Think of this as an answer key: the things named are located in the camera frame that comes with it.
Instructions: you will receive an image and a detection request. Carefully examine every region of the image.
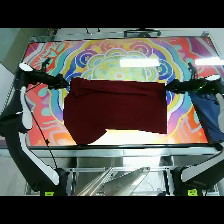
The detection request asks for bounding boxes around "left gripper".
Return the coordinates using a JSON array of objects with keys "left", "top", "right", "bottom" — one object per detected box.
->
[{"left": 44, "top": 74, "right": 71, "bottom": 89}]

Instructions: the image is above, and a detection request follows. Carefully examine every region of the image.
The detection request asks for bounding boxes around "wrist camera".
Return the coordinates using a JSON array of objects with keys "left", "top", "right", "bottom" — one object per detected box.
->
[
  {"left": 186, "top": 61, "right": 198, "bottom": 80},
  {"left": 40, "top": 57, "right": 54, "bottom": 74}
]

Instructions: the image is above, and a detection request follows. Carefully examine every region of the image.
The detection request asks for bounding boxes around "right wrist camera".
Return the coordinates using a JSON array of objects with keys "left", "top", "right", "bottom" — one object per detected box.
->
[{"left": 186, "top": 61, "right": 198, "bottom": 80}]

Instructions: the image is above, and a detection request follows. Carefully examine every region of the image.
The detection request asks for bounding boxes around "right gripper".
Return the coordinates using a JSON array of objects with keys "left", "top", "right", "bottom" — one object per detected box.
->
[{"left": 165, "top": 79, "right": 202, "bottom": 96}]

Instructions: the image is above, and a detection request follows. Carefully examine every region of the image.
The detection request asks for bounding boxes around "silver frame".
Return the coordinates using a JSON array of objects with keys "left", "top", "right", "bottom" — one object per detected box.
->
[{"left": 0, "top": 29, "right": 224, "bottom": 197}]

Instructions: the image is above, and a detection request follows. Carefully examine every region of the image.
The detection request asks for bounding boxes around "black cable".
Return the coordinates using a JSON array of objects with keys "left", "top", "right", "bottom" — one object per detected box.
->
[{"left": 19, "top": 84, "right": 60, "bottom": 172}]

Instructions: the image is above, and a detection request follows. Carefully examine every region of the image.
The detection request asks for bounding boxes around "blue garment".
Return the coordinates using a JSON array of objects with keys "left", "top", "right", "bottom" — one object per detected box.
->
[{"left": 187, "top": 89, "right": 224, "bottom": 144}]

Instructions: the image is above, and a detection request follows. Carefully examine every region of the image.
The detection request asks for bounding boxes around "red T-shirt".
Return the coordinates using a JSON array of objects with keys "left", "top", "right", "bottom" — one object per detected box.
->
[{"left": 62, "top": 77, "right": 169, "bottom": 146}]

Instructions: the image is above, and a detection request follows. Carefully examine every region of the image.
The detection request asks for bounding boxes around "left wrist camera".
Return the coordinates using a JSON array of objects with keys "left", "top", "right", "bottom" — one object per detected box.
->
[{"left": 40, "top": 57, "right": 54, "bottom": 74}]

